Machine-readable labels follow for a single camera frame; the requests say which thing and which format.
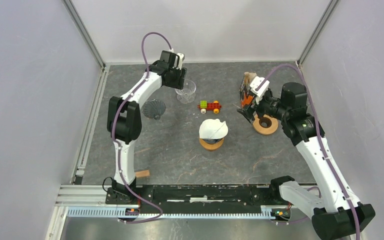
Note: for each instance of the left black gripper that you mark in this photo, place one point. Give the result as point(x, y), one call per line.
point(178, 84)

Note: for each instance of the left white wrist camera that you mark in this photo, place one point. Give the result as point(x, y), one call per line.
point(179, 60)

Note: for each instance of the small wooden block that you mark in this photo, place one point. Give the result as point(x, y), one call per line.
point(142, 174)

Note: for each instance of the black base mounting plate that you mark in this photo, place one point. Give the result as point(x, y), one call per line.
point(197, 199)

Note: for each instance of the clear plastic dripper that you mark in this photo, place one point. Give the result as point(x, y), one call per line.
point(187, 94)

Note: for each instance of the wooden ring stand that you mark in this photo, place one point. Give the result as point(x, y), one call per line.
point(211, 146)
point(265, 125)

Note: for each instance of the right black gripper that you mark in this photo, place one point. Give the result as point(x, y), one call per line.
point(248, 114)

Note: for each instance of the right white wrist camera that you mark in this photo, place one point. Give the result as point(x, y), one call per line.
point(258, 87)

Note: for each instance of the white paper coffee filter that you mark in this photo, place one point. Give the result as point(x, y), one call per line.
point(213, 129)

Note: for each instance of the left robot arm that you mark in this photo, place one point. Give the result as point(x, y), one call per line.
point(124, 121)

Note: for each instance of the white slotted cable duct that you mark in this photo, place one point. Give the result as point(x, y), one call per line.
point(131, 213)

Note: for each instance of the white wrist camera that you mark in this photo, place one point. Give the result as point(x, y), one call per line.
point(179, 60)
point(258, 87)

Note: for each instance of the toy brick car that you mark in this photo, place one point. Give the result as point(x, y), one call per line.
point(205, 107)

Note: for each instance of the smoky grey dripper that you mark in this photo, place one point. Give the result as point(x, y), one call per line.
point(154, 109)

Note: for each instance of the orange coffee filter box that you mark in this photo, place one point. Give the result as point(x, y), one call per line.
point(250, 81)

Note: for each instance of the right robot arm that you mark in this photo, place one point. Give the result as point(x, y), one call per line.
point(338, 212)

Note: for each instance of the blue plastic dripper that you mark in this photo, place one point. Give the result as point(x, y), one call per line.
point(212, 141)

